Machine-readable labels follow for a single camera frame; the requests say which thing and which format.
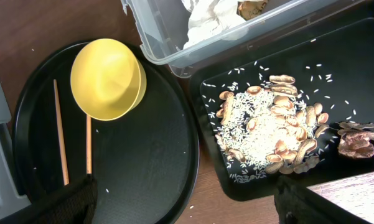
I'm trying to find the black rectangular tray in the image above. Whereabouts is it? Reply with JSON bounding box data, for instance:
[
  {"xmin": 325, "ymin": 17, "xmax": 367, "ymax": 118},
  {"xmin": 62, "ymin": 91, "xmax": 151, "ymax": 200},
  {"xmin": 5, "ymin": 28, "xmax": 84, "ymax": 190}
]
[{"xmin": 190, "ymin": 17, "xmax": 374, "ymax": 201}]

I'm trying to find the yellow bowl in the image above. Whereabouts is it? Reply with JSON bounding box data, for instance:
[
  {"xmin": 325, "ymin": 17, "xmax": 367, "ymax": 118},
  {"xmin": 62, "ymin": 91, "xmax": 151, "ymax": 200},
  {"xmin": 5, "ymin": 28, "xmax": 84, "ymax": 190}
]
[{"xmin": 70, "ymin": 39, "xmax": 147, "ymax": 121}]

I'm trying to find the peanut shells and rice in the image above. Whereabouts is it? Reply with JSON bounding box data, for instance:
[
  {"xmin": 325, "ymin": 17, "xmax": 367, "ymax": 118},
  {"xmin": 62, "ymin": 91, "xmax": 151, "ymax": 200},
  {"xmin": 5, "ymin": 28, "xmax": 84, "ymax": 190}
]
[{"xmin": 199, "ymin": 62, "xmax": 374, "ymax": 184}]

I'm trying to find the white tissue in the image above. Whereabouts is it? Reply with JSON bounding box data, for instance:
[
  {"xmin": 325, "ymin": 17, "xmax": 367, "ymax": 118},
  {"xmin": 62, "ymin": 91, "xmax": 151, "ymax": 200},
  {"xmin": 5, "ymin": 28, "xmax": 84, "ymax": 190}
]
[{"xmin": 181, "ymin": 0, "xmax": 245, "ymax": 49}]

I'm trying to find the wooden chopstick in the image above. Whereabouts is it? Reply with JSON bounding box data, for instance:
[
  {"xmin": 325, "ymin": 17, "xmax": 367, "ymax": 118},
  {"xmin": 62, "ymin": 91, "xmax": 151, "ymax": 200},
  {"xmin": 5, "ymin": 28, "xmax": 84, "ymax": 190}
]
[
  {"xmin": 54, "ymin": 80, "xmax": 69, "ymax": 185},
  {"xmin": 86, "ymin": 115, "xmax": 92, "ymax": 174}
]

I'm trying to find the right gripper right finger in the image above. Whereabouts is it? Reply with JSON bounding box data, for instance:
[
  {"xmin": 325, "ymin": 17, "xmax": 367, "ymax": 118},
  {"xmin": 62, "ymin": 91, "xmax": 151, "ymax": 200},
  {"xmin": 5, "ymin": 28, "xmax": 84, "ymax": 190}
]
[{"xmin": 274, "ymin": 176, "xmax": 369, "ymax": 224}]

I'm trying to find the clear plastic bin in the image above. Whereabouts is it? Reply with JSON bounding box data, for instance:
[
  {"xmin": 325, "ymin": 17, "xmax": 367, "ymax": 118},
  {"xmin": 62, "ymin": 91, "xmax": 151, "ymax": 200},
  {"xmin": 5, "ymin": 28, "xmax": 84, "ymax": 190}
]
[{"xmin": 122, "ymin": 0, "xmax": 358, "ymax": 78}]

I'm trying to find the gold snack wrapper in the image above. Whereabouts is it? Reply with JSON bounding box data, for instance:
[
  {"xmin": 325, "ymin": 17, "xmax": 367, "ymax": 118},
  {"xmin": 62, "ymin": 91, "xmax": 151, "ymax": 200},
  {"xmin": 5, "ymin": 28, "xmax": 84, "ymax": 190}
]
[{"xmin": 237, "ymin": 0, "xmax": 268, "ymax": 21}]

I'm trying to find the right wooden chopstick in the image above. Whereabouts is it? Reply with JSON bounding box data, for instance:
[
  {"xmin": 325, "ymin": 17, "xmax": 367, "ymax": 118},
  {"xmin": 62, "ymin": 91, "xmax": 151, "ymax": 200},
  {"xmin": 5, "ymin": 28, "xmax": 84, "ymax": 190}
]
[{"xmin": 86, "ymin": 115, "xmax": 92, "ymax": 174}]

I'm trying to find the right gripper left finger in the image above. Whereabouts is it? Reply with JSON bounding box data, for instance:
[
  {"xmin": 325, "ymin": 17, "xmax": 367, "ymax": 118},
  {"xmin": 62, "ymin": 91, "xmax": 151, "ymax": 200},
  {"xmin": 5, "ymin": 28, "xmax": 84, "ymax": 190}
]
[{"xmin": 0, "ymin": 174, "xmax": 98, "ymax": 224}]

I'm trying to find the left wooden chopstick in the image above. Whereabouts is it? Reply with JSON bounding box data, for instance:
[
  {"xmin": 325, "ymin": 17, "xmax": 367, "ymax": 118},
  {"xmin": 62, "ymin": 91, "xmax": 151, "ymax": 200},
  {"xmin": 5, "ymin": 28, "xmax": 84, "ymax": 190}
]
[{"xmin": 54, "ymin": 80, "xmax": 69, "ymax": 185}]

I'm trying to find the round black tray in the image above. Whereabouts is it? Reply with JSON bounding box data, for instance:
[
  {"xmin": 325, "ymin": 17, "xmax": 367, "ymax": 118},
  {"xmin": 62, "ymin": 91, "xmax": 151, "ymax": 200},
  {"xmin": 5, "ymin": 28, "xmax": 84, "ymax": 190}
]
[{"xmin": 12, "ymin": 43, "xmax": 199, "ymax": 223}]

